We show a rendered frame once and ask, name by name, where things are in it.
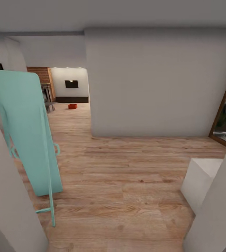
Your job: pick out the wood fireplace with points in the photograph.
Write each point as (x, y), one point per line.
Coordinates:
(46, 92)

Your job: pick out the wall mounted tv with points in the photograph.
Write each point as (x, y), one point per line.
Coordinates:
(71, 84)

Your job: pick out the standing mirror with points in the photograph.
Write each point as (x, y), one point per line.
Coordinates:
(25, 119)

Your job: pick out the coffee table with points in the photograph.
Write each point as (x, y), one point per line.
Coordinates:
(47, 105)

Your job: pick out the cabinet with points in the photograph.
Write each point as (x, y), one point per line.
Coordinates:
(72, 99)

